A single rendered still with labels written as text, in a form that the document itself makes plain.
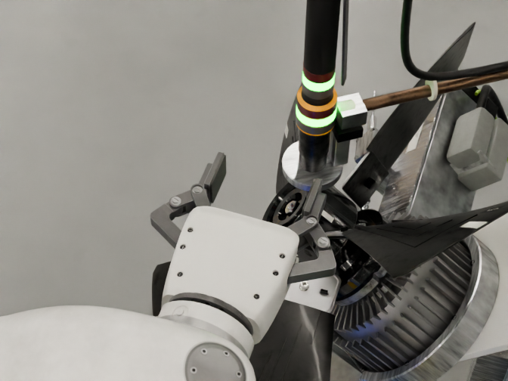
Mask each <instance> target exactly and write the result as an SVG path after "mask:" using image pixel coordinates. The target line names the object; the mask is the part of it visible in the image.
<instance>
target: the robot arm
mask: <svg viewBox="0 0 508 381"><path fill-rule="evenodd" d="M225 176H226V155H225V154H224V153H221V152H218V153H217V155H216V158H215V160H214V162H213V163H207V165H206V168H205V170H204V172H203V174H202V177H201V179H200V181H199V183H198V184H194V185H192V187H191V188H190V190H188V191H185V192H183V193H181V194H178V195H175V196H173V197H171V198H170V200H169V202H167V203H164V204H163V205H161V206H160V207H159V208H157V209H155V210H154V211H152V213H151V214H150V221H151V225H152V226H153V227H154V228H155V229H156V230H157V231H158V232H159V233H160V234H161V235H162V236H163V237H164V238H165V239H166V240H167V241H168V242H169V244H170V245H171V246H172V247H173V248H174V249H175V251H174V255H173V257H172V261H171V264H170V266H169V271H168V274H167V277H166V282H165V286H164V290H163V297H162V305H161V311H160V314H159V315H158V316H156V317H155V316H151V315H148V314H142V313H137V312H134V311H126V310H122V309H118V308H107V307H100V306H90V305H62V306H53V307H46V308H37V309H33V310H29V311H22V312H18V313H15V314H10V315H6V316H1V317H0V381H256V376H255V373H254V369H253V367H252V365H251V363H250V361H249V359H250V356H251V354H252V350H253V348H254V345H255V344H257V343H259V342H260V341H261V340H262V338H263V337H264V335H265V334H266V333H267V331H268V329H269V327H270V326H271V324H272V322H273V321H274V319H275V317H276V315H277V313H278V311H279V309H280V307H281V305H282V303H283V301H284V299H285V296H286V294H287V292H288V289H289V288H290V285H291V284H292V283H298V282H303V281H307V280H315V279H319V278H323V277H331V276H333V275H334V274H335V273H336V260H335V258H334V255H333V251H332V249H331V246H330V240H329V238H328V237H327V235H326V234H325V232H324V230H323V229H322V227H321V226H320V225H319V223H318V222H319V220H320V218H321V214H322V212H323V210H324V206H325V203H326V199H327V195H326V194H323V193H321V188H322V179H321V178H316V179H315V178H314V180H313V182H312V185H311V188H310V191H309V192H308V196H307V198H306V201H305V204H304V206H303V208H302V219H301V220H299V221H297V222H296V223H294V224H292V225H290V226H289V227H287V228H285V227H284V226H280V225H276V224H273V223H270V222H267V221H262V220H259V219H257V218H252V217H249V216H245V215H241V214H237V213H235V212H229V211H227V210H223V209H218V208H215V207H211V203H214V201H215V198H216V196H217V194H218V191H219V189H220V187H221V184H222V182H223V181H224V178H225ZM189 212H190V214H189V216H188V217H187V220H186V222H185V223H184V227H183V228H182V230H181V229H180V228H179V227H178V226H177V225H176V224H175V223H174V222H173V221H172V220H173V219H175V217H180V216H182V215H185V214H188V213H189ZM309 245H310V246H311V248H312V249H313V250H314V252H315V254H316V255H317V259H315V260H311V261H307V262H300V263H299V258H298V257H296V254H297V252H298V251H300V250H302V249H304V248H306V247H307V246H309Z"/></svg>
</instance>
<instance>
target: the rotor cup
mask: <svg viewBox="0 0 508 381"><path fill-rule="evenodd" d="M321 193H323V194H326V195H327V199H326V203H325V206H324V211H325V212H327V213H328V214H329V215H331V216H332V217H333V218H334V220H333V221H332V223H331V222H330V221H328V220H327V219H326V218H325V217H323V216H321V218H320V220H319V222H318V223H319V225H320V226H321V227H322V229H323V230H324V232H325V233H326V232H329V231H341V229H340V228H342V227H348V229H354V228H355V225H357V224H361V223H365V224H366V226H371V225H376V223H383V225H384V224H388V223H389V221H388V220H387V218H386V217H384V216H383V215H382V214H381V213H379V212H378V211H377V210H375V209H362V210H360V211H358V210H357V208H356V205H355V204H354V203H353V202H352V201H351V200H350V199H349V198H348V197H347V196H345V195H344V194H343V193H342V192H340V191H339V190H338V189H336V188H335V187H334V186H332V187H330V188H328V189H326V190H322V191H321ZM294 200H295V201H296V206H295V208H294V209H293V211H292V212H290V213H285V209H286V207H287V205H288V204H289V203H290V202H292V201H294ZM305 201H306V190H301V189H298V188H297V187H294V186H293V185H291V183H287V184H286V185H285V186H284V187H283V188H282V189H281V190H280V191H279V192H278V194H277V195H276V196H275V197H274V199H273V200H272V201H271V203H270V205H269V206H268V208H267V210H266V212H265V214H264V216H263V219H262V221H267V222H270V223H273V224H276V225H280V226H284V227H285V228H287V227H289V226H290V225H292V224H294V223H296V222H297V221H299V220H301V219H302V208H303V206H304V204H305ZM329 240H330V246H331V249H332V251H333V255H334V258H335V260H336V273H335V275H338V276H339V277H341V278H342V283H341V285H340V288H339V292H338V294H337V297H336V298H337V299H338V298H341V297H343V296H346V295H347V294H349V293H350V292H352V291H353V290H355V289H356V288H358V287H359V286H360V285H361V284H362V283H363V282H364V281H365V280H366V279H367V278H368V277H369V276H370V275H371V274H372V273H373V271H374V270H375V268H376V267H377V265H378V264H379V263H378V262H377V261H376V260H375V259H373V258H372V257H371V256H370V255H369V254H368V253H366V252H365V251H364V250H363V249H362V248H360V247H359V246H358V245H357V244H355V243H353V242H352V241H351V240H350V239H329ZM297 257H298V258H299V263H300V262H307V261H311V260H315V259H317V258H318V257H317V255H316V254H315V252H314V250H313V249H312V248H311V246H310V245H309V246H307V247H306V248H304V249H302V250H300V251H298V252H297Z"/></svg>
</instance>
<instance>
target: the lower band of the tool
mask: <svg viewBox="0 0 508 381"><path fill-rule="evenodd" d="M301 92H302V86H301V87H300V89H299V90H298V93H297V99H298V102H299V103H300V105H301V106H302V107H304V108H305V109H306V110H310V111H314V112H322V111H325V110H329V109H330V108H331V107H333V106H334V105H335V103H336V101H337V93H336V90H335V88H333V99H332V101H331V102H330V103H328V104H326V105H323V106H319V107H317V106H312V105H310V104H307V103H306V102H304V100H303V99H302V96H301ZM298 128H299V127H298ZM300 130H301V129H300ZM331 130H332V129H331ZM331 130H330V131H331ZM301 131H302V132H304V131H303V130H301ZM330 131H328V132H330ZM328 132H326V133H328ZM304 133H306V132H304ZM326 133H324V134H321V135H325V134H326ZM306 134H307V135H311V134H309V133H306ZM313 136H320V135H313Z"/></svg>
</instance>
